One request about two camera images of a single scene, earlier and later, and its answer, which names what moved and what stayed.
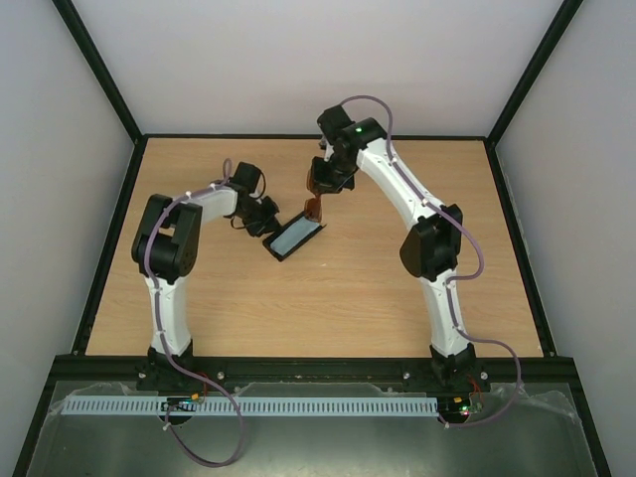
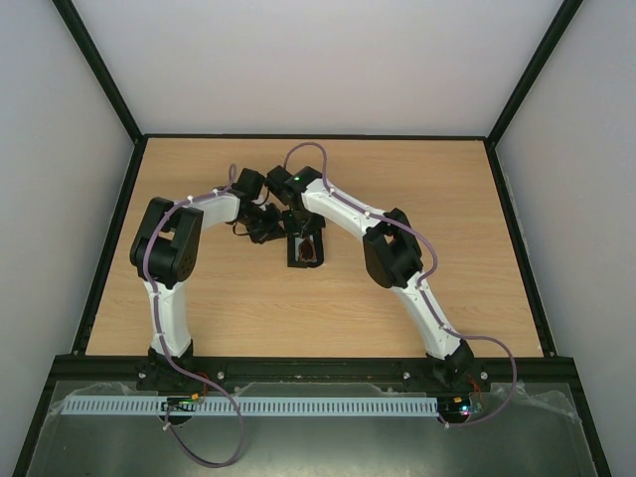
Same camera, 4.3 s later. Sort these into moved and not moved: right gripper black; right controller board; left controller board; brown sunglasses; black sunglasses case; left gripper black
Moved: brown sunglasses; black sunglasses case; right gripper black
Not moved: right controller board; left gripper black; left controller board
